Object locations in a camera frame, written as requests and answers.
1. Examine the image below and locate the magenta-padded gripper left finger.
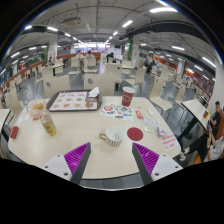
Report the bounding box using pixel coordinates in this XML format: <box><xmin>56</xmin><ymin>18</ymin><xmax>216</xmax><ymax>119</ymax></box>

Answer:
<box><xmin>42</xmin><ymin>142</ymin><xmax>92</xmax><ymax>186</ymax></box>

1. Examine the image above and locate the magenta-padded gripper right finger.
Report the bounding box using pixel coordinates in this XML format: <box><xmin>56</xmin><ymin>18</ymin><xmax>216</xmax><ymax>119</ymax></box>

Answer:
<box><xmin>131</xmin><ymin>142</ymin><xmax>184</xmax><ymax>186</ymax></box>

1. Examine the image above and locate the clear tea bottle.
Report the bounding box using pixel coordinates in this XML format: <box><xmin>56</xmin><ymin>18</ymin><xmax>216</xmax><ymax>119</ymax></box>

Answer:
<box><xmin>39</xmin><ymin>108</ymin><xmax>58</xmax><ymax>137</ymax></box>

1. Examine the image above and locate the flat round red coaster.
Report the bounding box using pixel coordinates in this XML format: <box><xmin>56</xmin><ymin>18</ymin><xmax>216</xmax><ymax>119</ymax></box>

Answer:
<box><xmin>126</xmin><ymin>126</ymin><xmax>144</xmax><ymax>142</ymax></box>

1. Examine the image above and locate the white notice, red print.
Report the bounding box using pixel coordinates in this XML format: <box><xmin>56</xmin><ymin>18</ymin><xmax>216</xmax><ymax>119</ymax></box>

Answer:
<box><xmin>160</xmin><ymin>133</ymin><xmax>179</xmax><ymax>152</ymax></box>

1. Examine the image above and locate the small purple packet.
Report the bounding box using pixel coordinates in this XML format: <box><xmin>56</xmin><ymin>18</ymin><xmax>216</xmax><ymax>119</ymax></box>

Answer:
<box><xmin>157</xmin><ymin>128</ymin><xmax>168</xmax><ymax>138</ymax></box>

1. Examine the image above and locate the colourful printed flyer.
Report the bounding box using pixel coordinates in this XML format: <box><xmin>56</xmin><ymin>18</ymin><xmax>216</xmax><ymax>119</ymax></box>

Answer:
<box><xmin>99</xmin><ymin>102</ymin><xmax>135</xmax><ymax>123</ymax></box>

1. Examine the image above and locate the brown food tray, printed liner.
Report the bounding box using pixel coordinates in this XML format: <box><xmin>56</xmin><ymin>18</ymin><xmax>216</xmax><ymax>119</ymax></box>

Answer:
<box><xmin>45</xmin><ymin>89</ymin><xmax>103</xmax><ymax>112</ymax></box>

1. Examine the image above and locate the red sauce packet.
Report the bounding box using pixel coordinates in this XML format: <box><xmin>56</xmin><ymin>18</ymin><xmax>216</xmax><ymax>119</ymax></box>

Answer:
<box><xmin>31</xmin><ymin>112</ymin><xmax>43</xmax><ymax>121</ymax></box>

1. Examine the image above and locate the beige wooden chair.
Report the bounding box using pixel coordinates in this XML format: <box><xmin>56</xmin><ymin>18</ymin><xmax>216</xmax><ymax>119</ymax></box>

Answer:
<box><xmin>42</xmin><ymin>74</ymin><xmax>72</xmax><ymax>99</ymax></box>
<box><xmin>83</xmin><ymin>72</ymin><xmax>116</xmax><ymax>97</ymax></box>
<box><xmin>148</xmin><ymin>75</ymin><xmax>174</xmax><ymax>121</ymax></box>

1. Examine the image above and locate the red paper cup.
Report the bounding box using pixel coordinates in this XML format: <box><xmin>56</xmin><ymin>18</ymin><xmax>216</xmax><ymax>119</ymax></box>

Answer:
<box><xmin>121</xmin><ymin>86</ymin><xmax>137</xmax><ymax>108</ymax></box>

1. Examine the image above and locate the person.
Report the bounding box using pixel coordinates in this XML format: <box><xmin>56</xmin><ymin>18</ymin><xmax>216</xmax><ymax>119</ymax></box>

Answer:
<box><xmin>85</xmin><ymin>49</ymin><xmax>95</xmax><ymax>62</ymax></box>
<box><xmin>75</xmin><ymin>49</ymin><xmax>84</xmax><ymax>63</ymax></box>
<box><xmin>105</xmin><ymin>52</ymin><xmax>115</xmax><ymax>64</ymax></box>
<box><xmin>181</xmin><ymin>100</ymin><xmax>224</xmax><ymax>163</ymax></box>

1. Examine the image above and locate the clear plastic snack bag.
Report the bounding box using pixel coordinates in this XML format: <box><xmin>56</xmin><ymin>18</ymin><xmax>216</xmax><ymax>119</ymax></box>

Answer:
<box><xmin>27</xmin><ymin>98</ymin><xmax>51</xmax><ymax>122</ymax></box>

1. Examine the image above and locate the white paper card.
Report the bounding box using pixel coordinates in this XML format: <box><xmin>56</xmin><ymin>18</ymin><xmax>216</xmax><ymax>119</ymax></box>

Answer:
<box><xmin>15</xmin><ymin>113</ymin><xmax>32</xmax><ymax>127</ymax></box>

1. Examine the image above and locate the small red box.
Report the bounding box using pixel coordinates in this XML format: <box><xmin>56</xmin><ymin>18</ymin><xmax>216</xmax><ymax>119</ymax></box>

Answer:
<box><xmin>9</xmin><ymin>125</ymin><xmax>20</xmax><ymax>140</ymax></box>

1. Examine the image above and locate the beige side table, black edge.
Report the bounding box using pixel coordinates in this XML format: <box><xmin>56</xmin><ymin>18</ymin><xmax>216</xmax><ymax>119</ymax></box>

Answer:
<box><xmin>176</xmin><ymin>98</ymin><xmax>212</xmax><ymax>144</ymax></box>
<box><xmin>0</xmin><ymin>108</ymin><xmax>12</xmax><ymax>143</ymax></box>

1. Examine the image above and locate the group of beige chairs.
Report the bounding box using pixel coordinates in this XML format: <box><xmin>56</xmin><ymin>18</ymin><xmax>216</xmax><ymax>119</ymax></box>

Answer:
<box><xmin>0</xmin><ymin>54</ymin><xmax>208</xmax><ymax>111</ymax></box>

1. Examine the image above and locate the ceiling air conditioner unit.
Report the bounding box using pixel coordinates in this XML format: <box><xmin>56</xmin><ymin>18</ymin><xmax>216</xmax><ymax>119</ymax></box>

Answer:
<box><xmin>61</xmin><ymin>16</ymin><xmax>82</xmax><ymax>28</ymax></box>

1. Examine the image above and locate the group of ceiling lights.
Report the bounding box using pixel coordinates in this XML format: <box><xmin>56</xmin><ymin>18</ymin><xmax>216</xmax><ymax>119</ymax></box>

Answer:
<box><xmin>0</xmin><ymin>6</ymin><xmax>218</xmax><ymax>76</ymax></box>

